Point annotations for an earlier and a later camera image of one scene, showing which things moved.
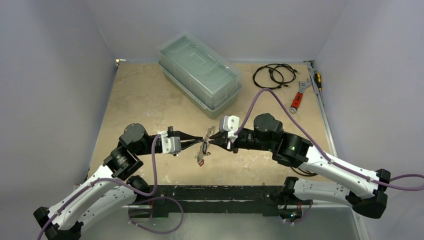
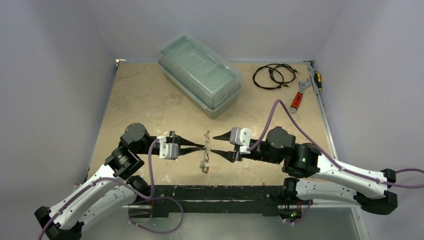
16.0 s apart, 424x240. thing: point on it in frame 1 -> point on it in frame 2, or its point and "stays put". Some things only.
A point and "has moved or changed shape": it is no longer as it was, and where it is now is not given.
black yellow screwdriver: (318, 80) stays put
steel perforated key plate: (206, 144) has moved or changed shape
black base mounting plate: (221, 200) stays put
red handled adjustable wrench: (298, 98) stays put
